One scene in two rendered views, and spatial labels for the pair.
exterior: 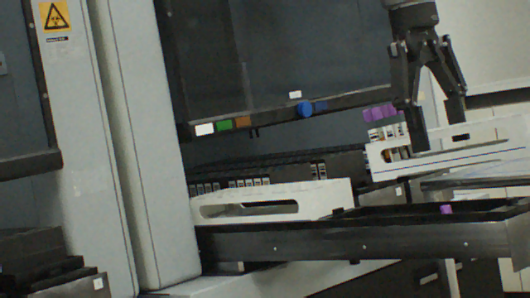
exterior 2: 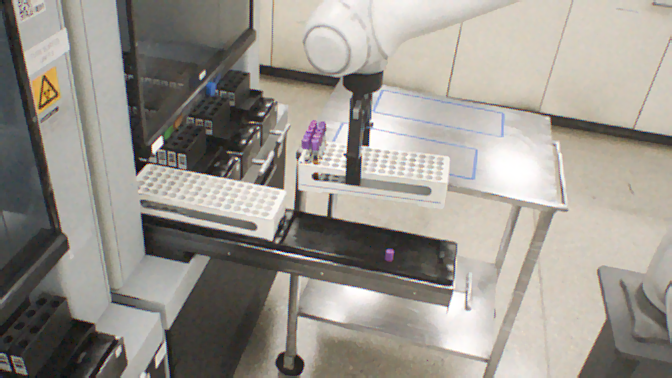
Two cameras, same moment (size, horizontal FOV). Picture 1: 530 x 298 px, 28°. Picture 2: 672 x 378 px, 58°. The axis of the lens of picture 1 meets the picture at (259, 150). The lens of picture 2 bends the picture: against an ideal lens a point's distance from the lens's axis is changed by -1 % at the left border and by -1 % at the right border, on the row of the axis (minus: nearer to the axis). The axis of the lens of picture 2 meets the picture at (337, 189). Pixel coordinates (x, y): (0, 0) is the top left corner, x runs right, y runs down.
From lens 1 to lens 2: 109 cm
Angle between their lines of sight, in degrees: 47
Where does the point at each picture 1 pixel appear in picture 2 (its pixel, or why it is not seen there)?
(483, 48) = not seen: outside the picture
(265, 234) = (220, 242)
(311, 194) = (272, 223)
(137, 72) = (109, 111)
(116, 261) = (98, 290)
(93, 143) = (80, 202)
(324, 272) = not seen: hidden behind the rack
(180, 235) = (135, 236)
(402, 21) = (361, 87)
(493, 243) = (437, 297)
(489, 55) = not seen: outside the picture
